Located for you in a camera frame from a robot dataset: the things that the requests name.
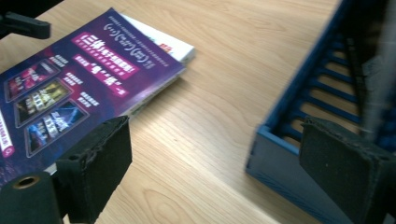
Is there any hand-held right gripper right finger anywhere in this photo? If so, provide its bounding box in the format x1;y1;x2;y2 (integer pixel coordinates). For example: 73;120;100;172
299;116;396;224

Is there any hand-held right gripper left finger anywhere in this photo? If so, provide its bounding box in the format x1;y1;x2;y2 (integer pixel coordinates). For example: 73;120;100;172
55;115;134;224

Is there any blue file rack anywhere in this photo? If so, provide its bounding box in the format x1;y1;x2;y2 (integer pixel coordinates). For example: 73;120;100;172
245;0;396;224

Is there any purple magazine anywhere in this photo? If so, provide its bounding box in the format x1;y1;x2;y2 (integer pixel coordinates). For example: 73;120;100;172
0;7;187;188

